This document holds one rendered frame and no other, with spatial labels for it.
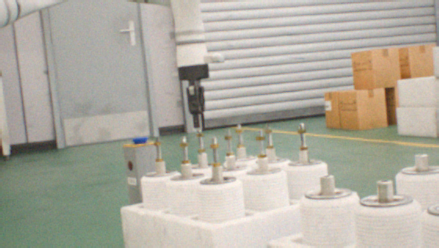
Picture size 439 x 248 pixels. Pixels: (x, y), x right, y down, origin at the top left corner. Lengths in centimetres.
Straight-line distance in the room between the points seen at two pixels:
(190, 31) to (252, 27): 519
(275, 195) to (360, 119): 360
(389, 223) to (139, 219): 69
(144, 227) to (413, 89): 296
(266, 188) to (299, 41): 562
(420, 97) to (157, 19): 319
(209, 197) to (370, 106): 375
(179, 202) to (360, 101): 364
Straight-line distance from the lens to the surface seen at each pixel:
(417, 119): 412
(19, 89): 623
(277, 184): 130
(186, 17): 149
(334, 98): 522
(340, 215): 99
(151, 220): 138
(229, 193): 123
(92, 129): 627
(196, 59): 148
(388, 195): 93
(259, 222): 124
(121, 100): 630
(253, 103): 662
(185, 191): 133
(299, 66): 684
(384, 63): 499
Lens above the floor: 44
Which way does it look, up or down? 3 degrees down
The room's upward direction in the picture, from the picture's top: 6 degrees counter-clockwise
